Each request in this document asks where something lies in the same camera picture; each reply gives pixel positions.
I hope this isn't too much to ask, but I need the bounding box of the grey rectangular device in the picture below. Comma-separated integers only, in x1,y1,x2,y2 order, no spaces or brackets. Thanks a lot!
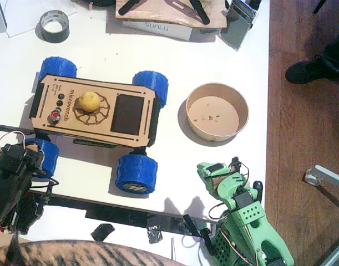
219,0,257,52

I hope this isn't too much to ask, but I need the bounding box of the white SUNLU box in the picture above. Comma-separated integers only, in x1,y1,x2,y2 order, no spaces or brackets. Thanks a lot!
122,19,194,42

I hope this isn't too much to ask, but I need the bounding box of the grey duct tape roll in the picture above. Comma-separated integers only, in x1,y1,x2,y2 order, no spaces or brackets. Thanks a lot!
39,9,70,44

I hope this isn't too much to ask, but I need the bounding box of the black camera cable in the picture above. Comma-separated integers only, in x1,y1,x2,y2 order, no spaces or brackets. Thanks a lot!
30,177,59,190

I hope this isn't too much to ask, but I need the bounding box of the black table rail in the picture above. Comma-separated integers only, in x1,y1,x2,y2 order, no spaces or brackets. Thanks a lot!
0,122,217,236

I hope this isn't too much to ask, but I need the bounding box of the black flat strip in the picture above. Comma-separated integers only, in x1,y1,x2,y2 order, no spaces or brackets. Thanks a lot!
189,0,211,25
118,0,144,16

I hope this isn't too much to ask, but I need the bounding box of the black round object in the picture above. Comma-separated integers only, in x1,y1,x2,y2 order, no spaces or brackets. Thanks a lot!
71,0,117,8

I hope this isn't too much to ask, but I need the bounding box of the grey metal furniture leg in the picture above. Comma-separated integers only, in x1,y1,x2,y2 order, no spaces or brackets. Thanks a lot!
305,165,339,214

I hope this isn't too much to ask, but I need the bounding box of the blue rover wheel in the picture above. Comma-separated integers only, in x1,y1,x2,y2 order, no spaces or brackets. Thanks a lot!
132,71,169,109
24,138,60,178
38,57,78,80
115,154,158,195

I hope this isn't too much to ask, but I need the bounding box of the dark trouser leg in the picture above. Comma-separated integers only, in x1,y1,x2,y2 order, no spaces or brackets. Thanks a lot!
321,29,339,81

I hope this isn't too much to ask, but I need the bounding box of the brown wooden board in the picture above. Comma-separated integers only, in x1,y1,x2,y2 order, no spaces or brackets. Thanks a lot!
115,0,228,29

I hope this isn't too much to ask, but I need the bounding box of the brown paper bowl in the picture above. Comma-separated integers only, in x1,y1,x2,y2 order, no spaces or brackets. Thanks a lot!
185,82,250,144

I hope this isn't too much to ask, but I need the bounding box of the black furniture leg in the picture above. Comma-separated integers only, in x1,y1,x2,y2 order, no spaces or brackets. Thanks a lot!
313,0,327,14

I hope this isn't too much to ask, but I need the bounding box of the yellow lemon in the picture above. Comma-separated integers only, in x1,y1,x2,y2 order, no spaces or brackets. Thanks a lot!
76,91,101,112

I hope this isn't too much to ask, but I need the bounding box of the black clamp handle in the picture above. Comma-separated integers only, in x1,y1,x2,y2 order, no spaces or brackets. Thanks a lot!
254,180,264,200

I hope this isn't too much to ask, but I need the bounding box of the black table clamp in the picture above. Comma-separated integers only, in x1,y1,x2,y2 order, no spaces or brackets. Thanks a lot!
183,213,200,236
200,227,217,255

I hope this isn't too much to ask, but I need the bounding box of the crumpled black tape piece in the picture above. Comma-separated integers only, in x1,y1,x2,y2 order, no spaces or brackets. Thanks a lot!
146,226,162,244

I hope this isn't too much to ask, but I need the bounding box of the wooden rover chassis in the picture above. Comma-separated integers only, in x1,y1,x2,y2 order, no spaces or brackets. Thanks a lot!
29,72,161,148

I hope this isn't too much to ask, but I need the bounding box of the black shoe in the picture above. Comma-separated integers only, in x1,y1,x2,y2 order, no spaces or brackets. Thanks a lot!
285,55,339,85

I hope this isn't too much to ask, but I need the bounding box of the white paper sheet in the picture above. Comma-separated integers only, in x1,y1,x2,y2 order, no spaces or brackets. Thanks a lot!
2,0,77,38

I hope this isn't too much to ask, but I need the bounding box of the striped brown fabric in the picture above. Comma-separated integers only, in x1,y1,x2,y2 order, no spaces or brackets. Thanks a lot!
0,239,186,266

